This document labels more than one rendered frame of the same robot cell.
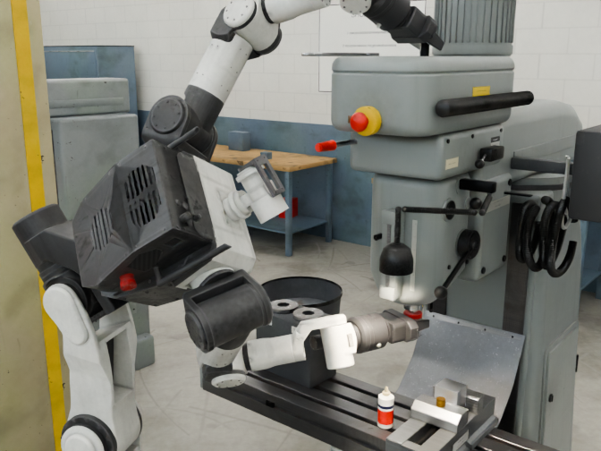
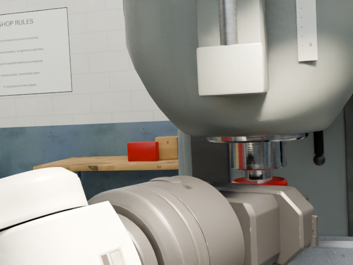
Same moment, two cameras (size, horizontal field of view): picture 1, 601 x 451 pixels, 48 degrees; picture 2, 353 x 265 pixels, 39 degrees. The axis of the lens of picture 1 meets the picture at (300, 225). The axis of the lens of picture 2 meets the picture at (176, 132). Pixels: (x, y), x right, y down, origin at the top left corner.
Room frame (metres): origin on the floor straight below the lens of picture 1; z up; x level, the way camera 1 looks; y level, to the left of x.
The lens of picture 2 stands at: (1.22, -0.05, 1.34)
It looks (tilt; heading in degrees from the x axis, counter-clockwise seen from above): 3 degrees down; 337
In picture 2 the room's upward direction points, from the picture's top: 3 degrees counter-clockwise
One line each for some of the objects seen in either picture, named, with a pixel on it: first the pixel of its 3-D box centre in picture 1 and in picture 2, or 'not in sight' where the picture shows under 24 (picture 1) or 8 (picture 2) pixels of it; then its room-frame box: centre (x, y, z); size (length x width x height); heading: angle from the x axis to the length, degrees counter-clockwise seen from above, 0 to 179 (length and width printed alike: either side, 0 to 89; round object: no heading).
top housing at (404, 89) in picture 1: (425, 91); not in sight; (1.60, -0.29, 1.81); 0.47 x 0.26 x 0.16; 141
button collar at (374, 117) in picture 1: (367, 121); not in sight; (1.41, -0.14, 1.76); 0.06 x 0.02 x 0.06; 51
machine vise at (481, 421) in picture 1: (443, 421); not in sight; (1.49, -0.35, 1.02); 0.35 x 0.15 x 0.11; 142
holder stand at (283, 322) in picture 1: (295, 340); not in sight; (1.88, 0.01, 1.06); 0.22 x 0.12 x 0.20; 48
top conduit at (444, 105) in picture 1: (487, 102); not in sight; (1.52, -0.42, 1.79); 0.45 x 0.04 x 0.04; 141
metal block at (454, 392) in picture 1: (450, 395); not in sight; (1.51, -0.37, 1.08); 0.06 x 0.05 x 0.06; 52
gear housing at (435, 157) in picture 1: (428, 146); not in sight; (1.62, -0.31, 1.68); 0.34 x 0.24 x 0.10; 141
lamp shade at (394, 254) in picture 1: (396, 257); not in sight; (1.38, -0.20, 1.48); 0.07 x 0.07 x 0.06
